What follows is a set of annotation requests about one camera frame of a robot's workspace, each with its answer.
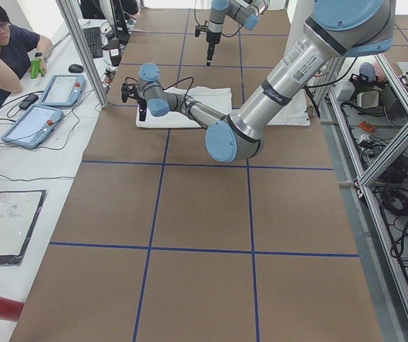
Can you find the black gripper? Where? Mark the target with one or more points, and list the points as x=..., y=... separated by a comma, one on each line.
x=211, y=38
x=142, y=105

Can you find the white long-sleeve printed shirt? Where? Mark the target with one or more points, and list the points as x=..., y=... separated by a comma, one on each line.
x=199, y=107

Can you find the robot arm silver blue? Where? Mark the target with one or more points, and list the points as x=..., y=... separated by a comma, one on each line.
x=333, y=29
x=245, y=13

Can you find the black computer mouse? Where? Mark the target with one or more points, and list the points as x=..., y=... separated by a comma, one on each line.
x=75, y=68

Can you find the blue teach pendant far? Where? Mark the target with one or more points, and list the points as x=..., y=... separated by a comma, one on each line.
x=63, y=90

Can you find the blue teach pendant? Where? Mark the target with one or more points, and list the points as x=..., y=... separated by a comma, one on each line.
x=63, y=90
x=33, y=127

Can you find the black keyboard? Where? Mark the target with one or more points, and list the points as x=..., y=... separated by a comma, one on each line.
x=92, y=37

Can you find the blue teach pendant near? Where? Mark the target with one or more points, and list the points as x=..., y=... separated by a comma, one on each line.
x=33, y=127

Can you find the black power adapter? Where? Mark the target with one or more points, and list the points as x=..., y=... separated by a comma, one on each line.
x=28, y=101

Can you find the green plastic clamp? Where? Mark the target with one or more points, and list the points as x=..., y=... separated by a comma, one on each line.
x=36, y=69

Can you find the orange plastic part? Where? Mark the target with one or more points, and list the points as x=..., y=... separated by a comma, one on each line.
x=367, y=127

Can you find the aluminium camera post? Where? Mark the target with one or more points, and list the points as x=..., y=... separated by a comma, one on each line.
x=70, y=18

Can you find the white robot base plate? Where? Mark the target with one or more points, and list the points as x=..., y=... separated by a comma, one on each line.
x=295, y=113

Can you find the aluminium frame rack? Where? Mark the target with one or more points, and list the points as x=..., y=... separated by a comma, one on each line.
x=372, y=168

